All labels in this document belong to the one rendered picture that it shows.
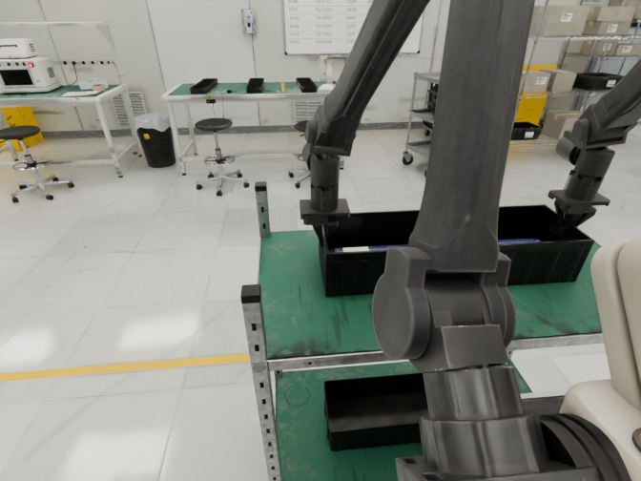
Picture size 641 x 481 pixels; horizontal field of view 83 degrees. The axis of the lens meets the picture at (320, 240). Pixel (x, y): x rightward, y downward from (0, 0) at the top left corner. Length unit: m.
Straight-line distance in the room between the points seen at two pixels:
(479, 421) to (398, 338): 0.08
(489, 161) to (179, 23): 5.23
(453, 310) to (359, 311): 0.46
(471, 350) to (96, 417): 1.80
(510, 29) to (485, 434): 0.29
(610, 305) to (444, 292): 0.13
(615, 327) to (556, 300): 0.57
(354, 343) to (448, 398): 0.41
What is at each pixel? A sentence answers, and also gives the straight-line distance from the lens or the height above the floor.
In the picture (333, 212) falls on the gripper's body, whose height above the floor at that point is 1.13.
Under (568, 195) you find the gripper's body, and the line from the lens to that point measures 0.97.
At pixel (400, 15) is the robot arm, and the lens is 0.50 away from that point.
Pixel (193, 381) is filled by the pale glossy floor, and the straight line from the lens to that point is 1.93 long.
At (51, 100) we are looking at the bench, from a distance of 4.35.
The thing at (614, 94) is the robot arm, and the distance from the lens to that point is 0.86.
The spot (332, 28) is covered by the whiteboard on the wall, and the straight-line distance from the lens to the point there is 5.34.
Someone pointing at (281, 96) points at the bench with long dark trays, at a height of 0.78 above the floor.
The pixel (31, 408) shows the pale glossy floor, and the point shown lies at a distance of 2.16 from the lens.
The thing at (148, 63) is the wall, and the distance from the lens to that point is 5.60.
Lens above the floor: 1.47
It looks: 32 degrees down
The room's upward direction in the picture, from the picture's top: straight up
